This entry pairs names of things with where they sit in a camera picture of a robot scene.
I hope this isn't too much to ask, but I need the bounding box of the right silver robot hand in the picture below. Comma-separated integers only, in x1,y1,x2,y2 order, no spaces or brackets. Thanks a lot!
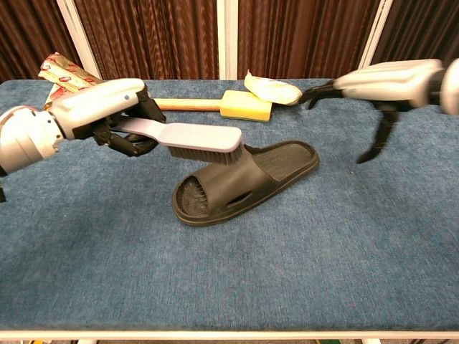
303,58,449,165

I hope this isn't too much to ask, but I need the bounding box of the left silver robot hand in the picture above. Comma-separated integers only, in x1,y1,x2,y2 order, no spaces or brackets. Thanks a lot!
48,77,168,158

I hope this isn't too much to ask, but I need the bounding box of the lavender scrub brush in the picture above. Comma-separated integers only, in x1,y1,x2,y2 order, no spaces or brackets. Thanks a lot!
109,116,243,166

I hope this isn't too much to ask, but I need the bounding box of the black rubber slide sandal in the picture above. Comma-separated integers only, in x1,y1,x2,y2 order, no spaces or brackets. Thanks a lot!
171,140,321,226

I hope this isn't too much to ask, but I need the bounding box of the red printed wrapper package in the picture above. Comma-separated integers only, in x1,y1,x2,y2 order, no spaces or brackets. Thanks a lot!
38,52,104,95

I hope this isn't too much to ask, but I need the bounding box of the brown pleated curtain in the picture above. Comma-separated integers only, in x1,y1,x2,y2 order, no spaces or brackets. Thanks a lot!
0,0,459,82

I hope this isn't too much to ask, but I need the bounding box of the white plastic packet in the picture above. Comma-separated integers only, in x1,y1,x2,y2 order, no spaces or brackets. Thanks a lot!
244,70,306,107

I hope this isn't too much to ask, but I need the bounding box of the yellow sponge block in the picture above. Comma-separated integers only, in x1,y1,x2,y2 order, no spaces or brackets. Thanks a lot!
219,90,273,124

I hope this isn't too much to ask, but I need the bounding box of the blue fabric table cover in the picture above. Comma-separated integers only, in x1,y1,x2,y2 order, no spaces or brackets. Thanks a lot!
0,78,459,333

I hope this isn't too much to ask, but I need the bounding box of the white partition post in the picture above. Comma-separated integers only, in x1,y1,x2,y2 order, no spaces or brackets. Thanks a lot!
216,0,239,81
56,0,103,80
354,0,394,80

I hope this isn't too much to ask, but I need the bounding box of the wooden stick handle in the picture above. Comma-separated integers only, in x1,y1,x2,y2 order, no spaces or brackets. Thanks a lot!
153,97,224,113

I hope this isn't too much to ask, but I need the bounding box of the white table frame edge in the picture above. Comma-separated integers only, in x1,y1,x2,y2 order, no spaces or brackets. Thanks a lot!
0,328,459,344

